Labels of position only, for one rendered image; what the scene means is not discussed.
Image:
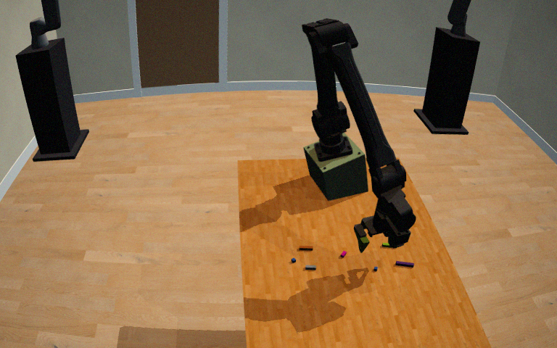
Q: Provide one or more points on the purple rod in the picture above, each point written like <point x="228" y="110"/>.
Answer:
<point x="405" y="264"/>

